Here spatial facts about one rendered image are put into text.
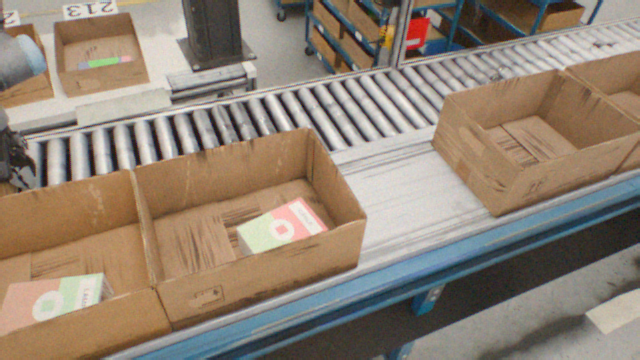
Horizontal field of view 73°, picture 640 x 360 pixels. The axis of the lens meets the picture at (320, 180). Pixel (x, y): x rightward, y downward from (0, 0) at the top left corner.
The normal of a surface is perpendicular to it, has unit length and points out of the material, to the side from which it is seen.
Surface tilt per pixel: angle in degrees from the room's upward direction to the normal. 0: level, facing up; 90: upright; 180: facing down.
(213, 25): 90
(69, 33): 89
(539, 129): 0
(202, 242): 2
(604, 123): 90
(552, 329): 0
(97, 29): 89
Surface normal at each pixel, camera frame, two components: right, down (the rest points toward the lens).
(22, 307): 0.05, -0.69
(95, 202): 0.39, 0.68
